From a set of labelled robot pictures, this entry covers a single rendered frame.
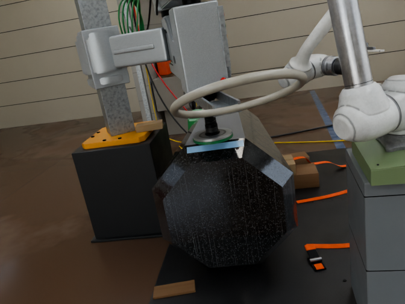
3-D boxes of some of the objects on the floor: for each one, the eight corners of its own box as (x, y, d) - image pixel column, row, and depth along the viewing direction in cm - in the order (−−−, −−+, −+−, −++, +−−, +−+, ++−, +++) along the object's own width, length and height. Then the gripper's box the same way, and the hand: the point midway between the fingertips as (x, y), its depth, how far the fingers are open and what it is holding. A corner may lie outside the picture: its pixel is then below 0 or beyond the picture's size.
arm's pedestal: (439, 278, 200) (445, 135, 174) (489, 357, 153) (507, 178, 128) (340, 280, 210) (332, 145, 185) (358, 355, 164) (352, 189, 139)
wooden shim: (153, 299, 218) (152, 297, 218) (154, 288, 228) (153, 286, 227) (195, 292, 218) (195, 290, 218) (194, 281, 228) (194, 279, 227)
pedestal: (91, 243, 295) (65, 155, 272) (117, 204, 357) (98, 129, 334) (172, 236, 285) (152, 144, 262) (185, 197, 347) (170, 120, 324)
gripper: (331, 94, 173) (372, 99, 156) (333, 38, 166) (377, 36, 148) (342, 92, 177) (384, 97, 159) (345, 37, 170) (389, 35, 152)
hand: (378, 67), depth 155 cm, fingers open, 13 cm apart
